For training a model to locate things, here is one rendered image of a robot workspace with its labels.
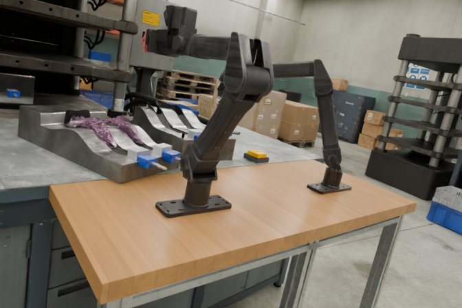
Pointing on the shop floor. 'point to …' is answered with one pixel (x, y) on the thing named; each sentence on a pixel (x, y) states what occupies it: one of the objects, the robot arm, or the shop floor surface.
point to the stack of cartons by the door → (370, 133)
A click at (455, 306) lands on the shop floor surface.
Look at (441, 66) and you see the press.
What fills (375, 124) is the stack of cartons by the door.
